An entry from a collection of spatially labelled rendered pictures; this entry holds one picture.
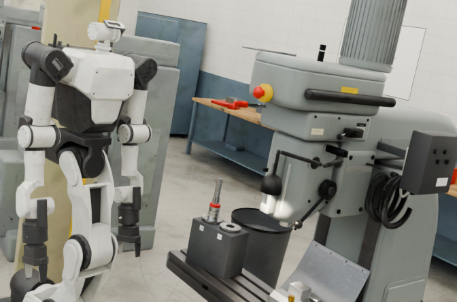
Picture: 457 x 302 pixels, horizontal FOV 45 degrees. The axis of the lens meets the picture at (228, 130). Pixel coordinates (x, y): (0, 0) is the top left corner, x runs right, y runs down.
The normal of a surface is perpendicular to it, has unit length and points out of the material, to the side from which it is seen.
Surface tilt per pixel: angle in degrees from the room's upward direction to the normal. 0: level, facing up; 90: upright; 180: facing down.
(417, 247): 89
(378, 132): 90
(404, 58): 90
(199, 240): 90
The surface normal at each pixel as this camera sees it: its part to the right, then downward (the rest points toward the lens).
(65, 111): -0.65, 0.21
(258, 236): -0.13, 0.22
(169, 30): -0.77, -0.03
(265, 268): 0.31, 0.29
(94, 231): 0.78, 0.07
